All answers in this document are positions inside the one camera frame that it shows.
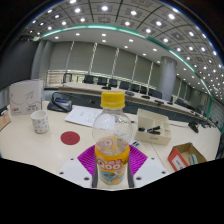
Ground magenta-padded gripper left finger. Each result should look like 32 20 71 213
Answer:
56 144 99 189

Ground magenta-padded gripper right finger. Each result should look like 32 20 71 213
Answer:
126 144 170 189

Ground yellow-capped orange drink bottle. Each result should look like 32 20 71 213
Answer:
91 91 134 189

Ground open red-sided cardboard box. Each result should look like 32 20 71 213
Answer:
167 142 208 173

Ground white organizer tray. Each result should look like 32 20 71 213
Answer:
134 108 173 146

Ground flat round red coaster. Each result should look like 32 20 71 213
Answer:
60 130 81 146

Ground black marker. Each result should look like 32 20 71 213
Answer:
138 125 162 135

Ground white paper sheet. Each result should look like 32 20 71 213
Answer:
64 105 103 128

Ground white patterned cup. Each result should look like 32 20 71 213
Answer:
30 110 50 135

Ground long curved conference desk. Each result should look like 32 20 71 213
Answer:
58 82 214 124

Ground white cardboard box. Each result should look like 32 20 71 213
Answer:
8 78 45 117

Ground ceiling lights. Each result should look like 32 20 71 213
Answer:
28 0 224 98

